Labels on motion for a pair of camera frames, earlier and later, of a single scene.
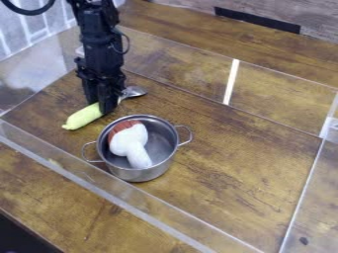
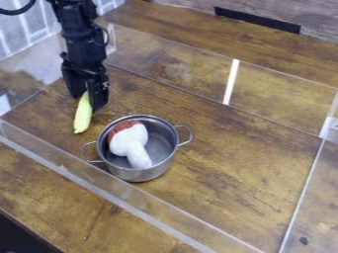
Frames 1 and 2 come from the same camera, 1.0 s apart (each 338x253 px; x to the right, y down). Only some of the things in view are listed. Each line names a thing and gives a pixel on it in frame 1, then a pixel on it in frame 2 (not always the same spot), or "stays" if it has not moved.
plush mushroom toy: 127,139 stays
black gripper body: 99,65 -> 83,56
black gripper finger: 91,91 -> 75,81
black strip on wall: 258,20 stays
